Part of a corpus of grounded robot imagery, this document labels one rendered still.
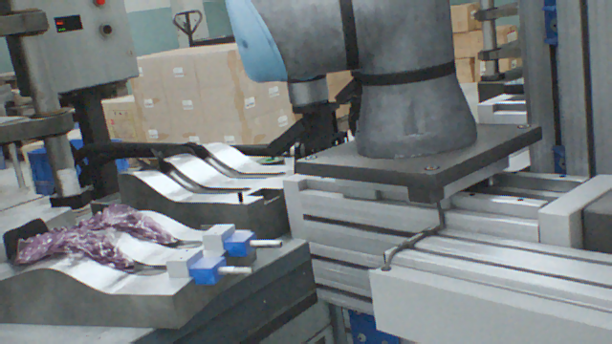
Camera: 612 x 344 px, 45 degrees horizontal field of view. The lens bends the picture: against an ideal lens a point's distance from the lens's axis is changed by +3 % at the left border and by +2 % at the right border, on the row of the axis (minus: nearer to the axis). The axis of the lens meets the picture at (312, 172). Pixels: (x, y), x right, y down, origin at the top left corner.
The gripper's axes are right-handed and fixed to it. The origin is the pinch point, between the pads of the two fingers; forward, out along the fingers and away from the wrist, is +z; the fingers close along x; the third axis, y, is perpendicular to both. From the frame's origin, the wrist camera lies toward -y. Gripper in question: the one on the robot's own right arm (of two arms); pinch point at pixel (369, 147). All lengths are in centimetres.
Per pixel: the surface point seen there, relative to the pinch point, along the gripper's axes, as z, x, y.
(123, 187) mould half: -6, -60, -10
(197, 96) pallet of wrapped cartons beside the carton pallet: 23, 137, -358
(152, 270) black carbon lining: 0, -73, 29
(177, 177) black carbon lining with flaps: -6, -51, -3
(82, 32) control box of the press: -38, -40, -68
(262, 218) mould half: -1, -48, 24
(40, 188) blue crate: 68, 20, -395
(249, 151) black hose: 0.1, -14.5, -34.5
